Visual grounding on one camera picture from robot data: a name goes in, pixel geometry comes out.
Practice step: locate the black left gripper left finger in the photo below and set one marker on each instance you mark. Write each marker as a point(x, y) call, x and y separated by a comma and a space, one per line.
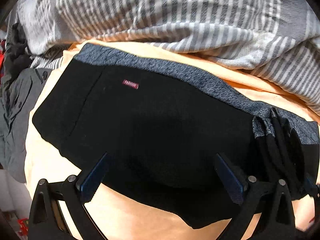
point(46, 220)

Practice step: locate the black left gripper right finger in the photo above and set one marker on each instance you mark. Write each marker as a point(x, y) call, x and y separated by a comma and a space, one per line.
point(277, 219)

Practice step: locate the black pants with patterned waistband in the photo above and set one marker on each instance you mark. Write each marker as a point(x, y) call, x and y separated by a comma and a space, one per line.
point(162, 125)

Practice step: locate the peach bed sheet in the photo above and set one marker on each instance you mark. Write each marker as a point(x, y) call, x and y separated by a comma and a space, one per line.
point(120, 217)

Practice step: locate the grey button shirt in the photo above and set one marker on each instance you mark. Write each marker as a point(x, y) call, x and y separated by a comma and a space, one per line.
point(18, 97)

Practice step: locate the black garment pile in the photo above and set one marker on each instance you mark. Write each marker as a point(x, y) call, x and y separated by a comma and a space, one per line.
point(16, 56)

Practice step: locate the grey white striped blanket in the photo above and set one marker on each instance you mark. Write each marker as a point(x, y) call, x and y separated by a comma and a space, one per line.
point(277, 40)

